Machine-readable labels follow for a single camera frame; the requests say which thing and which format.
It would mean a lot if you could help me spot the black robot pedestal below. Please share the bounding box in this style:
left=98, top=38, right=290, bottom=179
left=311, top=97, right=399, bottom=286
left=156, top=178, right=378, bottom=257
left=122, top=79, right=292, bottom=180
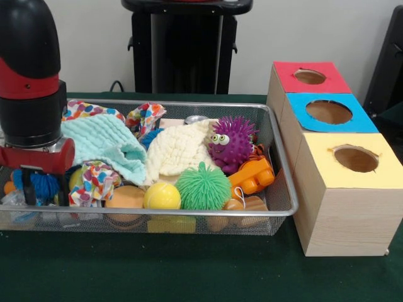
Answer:
left=122, top=0, right=253, bottom=95

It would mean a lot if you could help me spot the black panel stand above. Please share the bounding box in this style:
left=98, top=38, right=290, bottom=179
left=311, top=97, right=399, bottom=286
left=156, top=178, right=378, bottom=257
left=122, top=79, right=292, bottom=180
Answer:
left=365, top=6, right=403, bottom=117

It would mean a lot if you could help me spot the tan orange ball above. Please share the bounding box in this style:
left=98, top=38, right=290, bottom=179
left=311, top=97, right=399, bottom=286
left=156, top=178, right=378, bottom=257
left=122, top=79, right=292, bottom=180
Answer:
left=104, top=186, right=145, bottom=221

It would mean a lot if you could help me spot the orange toy building block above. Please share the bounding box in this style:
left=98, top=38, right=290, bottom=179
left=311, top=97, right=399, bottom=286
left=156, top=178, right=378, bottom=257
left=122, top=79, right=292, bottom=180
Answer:
left=228, top=156, right=276, bottom=201

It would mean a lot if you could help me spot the small colourful dotted cloth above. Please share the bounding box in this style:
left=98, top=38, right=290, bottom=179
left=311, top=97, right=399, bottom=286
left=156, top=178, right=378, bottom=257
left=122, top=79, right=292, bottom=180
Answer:
left=68, top=162, right=122, bottom=207

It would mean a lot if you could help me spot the dark green table cloth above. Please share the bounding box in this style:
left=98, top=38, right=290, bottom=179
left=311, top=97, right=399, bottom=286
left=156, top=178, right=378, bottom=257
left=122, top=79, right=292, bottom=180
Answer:
left=0, top=91, right=403, bottom=302

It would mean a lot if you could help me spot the cream white cloth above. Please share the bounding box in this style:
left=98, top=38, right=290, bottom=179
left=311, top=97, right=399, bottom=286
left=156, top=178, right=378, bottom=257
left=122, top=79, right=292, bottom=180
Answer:
left=144, top=120, right=218, bottom=186

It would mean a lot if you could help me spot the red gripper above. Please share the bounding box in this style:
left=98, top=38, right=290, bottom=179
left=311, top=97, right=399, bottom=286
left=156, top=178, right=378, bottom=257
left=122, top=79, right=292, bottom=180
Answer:
left=0, top=137, right=76, bottom=206

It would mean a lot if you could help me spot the yellow ball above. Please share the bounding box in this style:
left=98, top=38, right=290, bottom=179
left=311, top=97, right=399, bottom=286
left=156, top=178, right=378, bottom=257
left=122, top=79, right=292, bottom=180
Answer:
left=144, top=182, right=182, bottom=210

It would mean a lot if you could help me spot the blue spiky rubber ball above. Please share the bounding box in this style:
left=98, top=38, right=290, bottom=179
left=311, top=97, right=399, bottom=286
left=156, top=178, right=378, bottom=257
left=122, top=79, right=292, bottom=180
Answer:
left=141, top=128, right=164, bottom=149
left=11, top=169, right=64, bottom=206

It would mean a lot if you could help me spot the large colourful dotted cloth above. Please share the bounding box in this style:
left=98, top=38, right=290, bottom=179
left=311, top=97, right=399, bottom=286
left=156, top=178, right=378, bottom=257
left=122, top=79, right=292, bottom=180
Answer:
left=63, top=99, right=167, bottom=136

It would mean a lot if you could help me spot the wooden box with three holes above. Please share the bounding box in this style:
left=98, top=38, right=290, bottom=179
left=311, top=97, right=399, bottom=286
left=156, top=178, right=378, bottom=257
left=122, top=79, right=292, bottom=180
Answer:
left=268, top=61, right=403, bottom=257

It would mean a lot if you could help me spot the shallow clear mesh bin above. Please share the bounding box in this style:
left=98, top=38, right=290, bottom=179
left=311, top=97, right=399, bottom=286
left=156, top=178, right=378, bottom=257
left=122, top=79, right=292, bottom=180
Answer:
left=0, top=98, right=300, bottom=237

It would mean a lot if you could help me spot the green spiky rubber ball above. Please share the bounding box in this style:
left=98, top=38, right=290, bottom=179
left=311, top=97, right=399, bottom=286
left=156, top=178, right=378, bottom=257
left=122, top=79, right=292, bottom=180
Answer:
left=175, top=162, right=232, bottom=211

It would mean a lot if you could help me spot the purple spiky ball with eyes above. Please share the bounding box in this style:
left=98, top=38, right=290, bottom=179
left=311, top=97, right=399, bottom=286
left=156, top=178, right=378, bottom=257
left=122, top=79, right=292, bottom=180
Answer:
left=207, top=115, right=258, bottom=175

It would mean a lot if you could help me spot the mint green cloth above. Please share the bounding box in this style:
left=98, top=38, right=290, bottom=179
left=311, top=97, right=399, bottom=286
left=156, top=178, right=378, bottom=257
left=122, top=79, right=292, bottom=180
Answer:
left=61, top=115, right=147, bottom=187

